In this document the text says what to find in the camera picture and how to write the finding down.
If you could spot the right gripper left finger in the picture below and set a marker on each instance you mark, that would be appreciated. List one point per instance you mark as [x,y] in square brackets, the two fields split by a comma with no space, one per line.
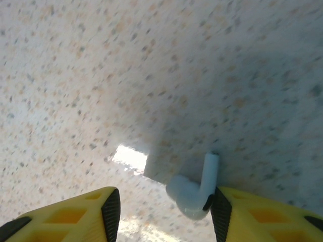
[63,221]

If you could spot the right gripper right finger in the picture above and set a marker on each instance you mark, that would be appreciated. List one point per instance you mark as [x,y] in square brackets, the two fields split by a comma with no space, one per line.
[265,221]

